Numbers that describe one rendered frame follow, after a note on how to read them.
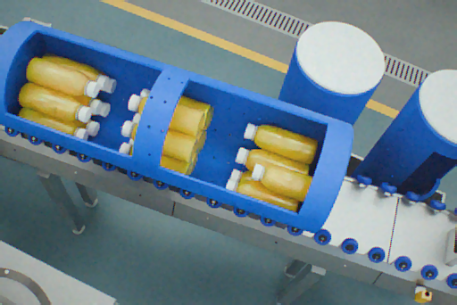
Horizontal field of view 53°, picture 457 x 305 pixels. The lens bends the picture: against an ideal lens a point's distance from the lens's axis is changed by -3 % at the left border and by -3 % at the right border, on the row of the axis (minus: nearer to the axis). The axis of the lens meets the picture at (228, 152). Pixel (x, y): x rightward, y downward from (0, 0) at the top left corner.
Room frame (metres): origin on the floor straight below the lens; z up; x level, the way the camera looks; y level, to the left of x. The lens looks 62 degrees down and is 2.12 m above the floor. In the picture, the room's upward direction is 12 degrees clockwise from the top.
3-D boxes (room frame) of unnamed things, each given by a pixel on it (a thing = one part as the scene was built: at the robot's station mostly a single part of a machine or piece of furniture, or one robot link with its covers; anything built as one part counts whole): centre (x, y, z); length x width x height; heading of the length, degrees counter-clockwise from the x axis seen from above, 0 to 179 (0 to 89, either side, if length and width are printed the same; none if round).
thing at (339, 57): (0.99, -0.28, 1.03); 0.28 x 0.28 x 0.01
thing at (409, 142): (0.90, -0.67, 0.59); 0.28 x 0.28 x 0.88
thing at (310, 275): (0.45, -0.37, 0.31); 0.06 x 0.06 x 0.63; 82
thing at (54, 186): (0.59, 0.61, 0.31); 0.06 x 0.06 x 0.63; 82
